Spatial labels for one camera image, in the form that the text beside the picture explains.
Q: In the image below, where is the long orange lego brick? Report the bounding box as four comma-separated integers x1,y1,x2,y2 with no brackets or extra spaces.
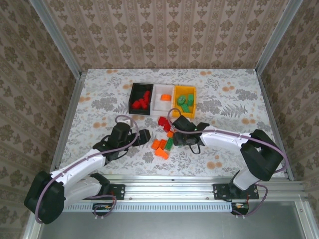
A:
151,139,168,150

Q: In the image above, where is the black plastic bin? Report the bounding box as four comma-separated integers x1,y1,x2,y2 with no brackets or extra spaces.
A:
128,83,154,116

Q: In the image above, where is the orange sloped lego piece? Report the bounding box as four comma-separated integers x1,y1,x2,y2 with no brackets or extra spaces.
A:
155,147,169,160

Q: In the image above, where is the yellow plastic bin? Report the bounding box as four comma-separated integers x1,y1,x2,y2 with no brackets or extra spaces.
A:
172,85,197,119

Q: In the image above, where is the white plastic bin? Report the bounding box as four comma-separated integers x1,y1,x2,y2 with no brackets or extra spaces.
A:
151,84,175,117

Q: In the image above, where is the floral patterned table cover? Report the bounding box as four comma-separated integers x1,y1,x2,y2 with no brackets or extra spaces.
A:
58,68,287,176

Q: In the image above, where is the small black connector board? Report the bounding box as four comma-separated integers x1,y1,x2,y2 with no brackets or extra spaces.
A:
231,202,250,215
93,203,113,216

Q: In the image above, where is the grey metal sheet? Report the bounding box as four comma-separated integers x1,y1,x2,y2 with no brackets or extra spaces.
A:
23,200,319,239

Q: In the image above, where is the slotted grey cable duct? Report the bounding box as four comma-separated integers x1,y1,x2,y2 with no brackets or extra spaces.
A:
46,202,250,213

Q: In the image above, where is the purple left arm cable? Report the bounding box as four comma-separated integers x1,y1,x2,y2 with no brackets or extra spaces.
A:
34,115,138,224

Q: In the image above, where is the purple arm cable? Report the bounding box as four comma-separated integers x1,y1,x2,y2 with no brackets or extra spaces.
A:
34,115,138,224
166,108,289,220

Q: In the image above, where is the aluminium side frame rail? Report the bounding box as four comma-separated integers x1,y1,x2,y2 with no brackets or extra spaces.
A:
256,69,294,180
48,71,88,181

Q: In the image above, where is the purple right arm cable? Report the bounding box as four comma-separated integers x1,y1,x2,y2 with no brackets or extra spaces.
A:
166,108,289,220

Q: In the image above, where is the aluminium upright frame post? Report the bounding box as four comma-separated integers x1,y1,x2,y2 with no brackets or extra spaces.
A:
31,0,83,77
256,0,304,73

